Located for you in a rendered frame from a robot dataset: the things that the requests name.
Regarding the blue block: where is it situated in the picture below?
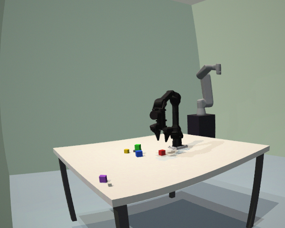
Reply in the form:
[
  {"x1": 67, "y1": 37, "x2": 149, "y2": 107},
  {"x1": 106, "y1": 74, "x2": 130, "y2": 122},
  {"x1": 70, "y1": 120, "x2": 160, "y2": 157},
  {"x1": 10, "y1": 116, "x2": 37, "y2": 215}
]
[{"x1": 135, "y1": 150, "x2": 143, "y2": 157}]

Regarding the purple cube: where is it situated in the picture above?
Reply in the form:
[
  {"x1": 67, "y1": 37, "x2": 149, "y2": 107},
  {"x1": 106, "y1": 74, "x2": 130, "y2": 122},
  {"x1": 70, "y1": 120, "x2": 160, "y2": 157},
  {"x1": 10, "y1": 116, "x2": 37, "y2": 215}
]
[{"x1": 99, "y1": 174, "x2": 107, "y2": 183}]

